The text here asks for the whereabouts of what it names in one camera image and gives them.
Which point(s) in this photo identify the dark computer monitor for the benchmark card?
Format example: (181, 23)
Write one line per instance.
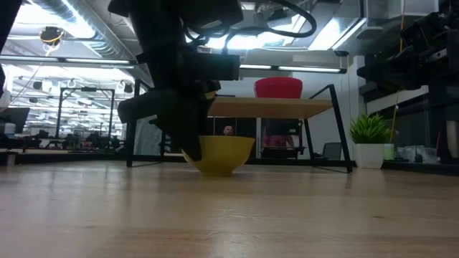
(16, 118)

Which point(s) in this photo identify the wooden shelf with black legs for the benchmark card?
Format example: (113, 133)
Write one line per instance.
(272, 107)

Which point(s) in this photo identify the black background rack frame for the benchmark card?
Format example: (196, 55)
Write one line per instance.
(87, 89)

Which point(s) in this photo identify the light green cup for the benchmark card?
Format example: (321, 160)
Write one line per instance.
(389, 152)

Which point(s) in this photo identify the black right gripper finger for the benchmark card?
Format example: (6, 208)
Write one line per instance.
(380, 75)

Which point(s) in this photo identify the long ceiling tube light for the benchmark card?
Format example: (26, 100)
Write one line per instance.
(312, 69)

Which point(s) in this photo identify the person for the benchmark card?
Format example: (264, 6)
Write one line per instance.
(228, 130)
(276, 138)

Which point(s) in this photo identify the green plant in white pot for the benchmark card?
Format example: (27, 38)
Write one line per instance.
(369, 156)

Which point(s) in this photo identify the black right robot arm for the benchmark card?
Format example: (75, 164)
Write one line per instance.
(452, 43)

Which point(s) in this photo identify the grey office chair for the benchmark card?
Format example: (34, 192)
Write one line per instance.
(332, 150)

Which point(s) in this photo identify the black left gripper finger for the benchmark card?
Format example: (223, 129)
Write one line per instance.
(191, 147)

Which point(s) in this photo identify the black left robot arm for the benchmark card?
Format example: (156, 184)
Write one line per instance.
(161, 21)

